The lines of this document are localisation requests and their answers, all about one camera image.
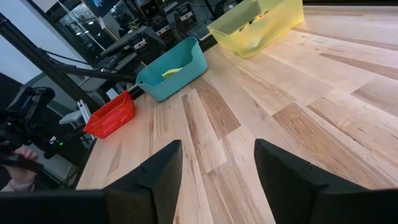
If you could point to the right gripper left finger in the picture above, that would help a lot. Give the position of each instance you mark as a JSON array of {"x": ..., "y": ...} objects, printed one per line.
[{"x": 155, "y": 186}]

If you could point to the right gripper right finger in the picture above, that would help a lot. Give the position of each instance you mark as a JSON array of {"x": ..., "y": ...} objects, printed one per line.
[{"x": 286, "y": 180}]

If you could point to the red mesh basket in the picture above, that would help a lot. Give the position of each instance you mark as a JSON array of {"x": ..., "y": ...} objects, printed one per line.
[{"x": 112, "y": 116}]

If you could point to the teal plastic bin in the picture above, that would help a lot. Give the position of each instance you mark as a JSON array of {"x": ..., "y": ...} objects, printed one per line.
[{"x": 183, "y": 79}]

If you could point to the person's hand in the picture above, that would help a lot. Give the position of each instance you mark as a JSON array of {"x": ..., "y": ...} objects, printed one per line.
[{"x": 20, "y": 174}]

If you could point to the yellow translucent tray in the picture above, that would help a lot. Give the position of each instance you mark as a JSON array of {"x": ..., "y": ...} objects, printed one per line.
[{"x": 267, "y": 31}]

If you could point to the silver frame bracket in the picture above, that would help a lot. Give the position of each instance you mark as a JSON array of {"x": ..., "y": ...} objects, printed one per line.
[{"x": 84, "y": 110}]

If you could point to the black aluminium table frame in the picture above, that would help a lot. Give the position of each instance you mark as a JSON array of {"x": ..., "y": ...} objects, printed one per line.
[{"x": 46, "y": 67}]

